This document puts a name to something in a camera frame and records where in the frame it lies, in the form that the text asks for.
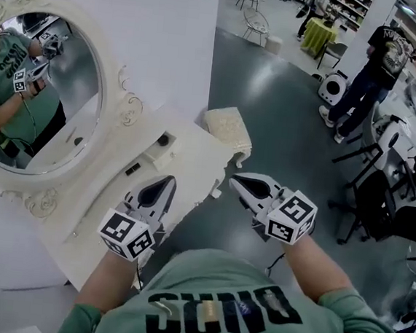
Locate person's green printed shirt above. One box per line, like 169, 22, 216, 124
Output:
55, 234, 405, 333

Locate white vanity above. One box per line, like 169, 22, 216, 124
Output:
31, 90, 236, 305

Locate round table green cloth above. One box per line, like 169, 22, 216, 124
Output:
299, 16, 340, 59

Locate small beige pouf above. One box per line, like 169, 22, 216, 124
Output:
264, 35, 285, 54

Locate black metal stand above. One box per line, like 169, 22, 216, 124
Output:
329, 138, 385, 189

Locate black cable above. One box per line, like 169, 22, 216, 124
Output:
264, 251, 288, 279
132, 259, 148, 291

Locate person's left forearm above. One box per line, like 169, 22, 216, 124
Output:
72, 247, 143, 318

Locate white pet carrier backpack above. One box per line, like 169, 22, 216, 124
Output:
315, 68, 352, 111

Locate storage shelves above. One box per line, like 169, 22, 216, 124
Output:
331, 0, 375, 31

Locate black office chair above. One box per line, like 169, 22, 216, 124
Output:
323, 165, 416, 253

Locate white work table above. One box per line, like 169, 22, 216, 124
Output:
368, 78, 416, 197

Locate person's right forearm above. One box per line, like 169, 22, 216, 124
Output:
278, 230, 356, 309

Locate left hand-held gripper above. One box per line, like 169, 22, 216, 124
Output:
95, 168, 178, 266

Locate green padded chair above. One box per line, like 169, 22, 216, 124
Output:
315, 38, 350, 72

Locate white upholstered stool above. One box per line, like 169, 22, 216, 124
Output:
198, 103, 256, 169

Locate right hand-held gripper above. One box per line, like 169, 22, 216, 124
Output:
223, 170, 321, 248

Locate white vanity drawer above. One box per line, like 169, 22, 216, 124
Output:
152, 140, 182, 172

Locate wire frame chair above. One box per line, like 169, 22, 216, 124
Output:
239, 5, 274, 47

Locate oval mirror ornate white frame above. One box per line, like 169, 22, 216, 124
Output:
0, 0, 155, 231

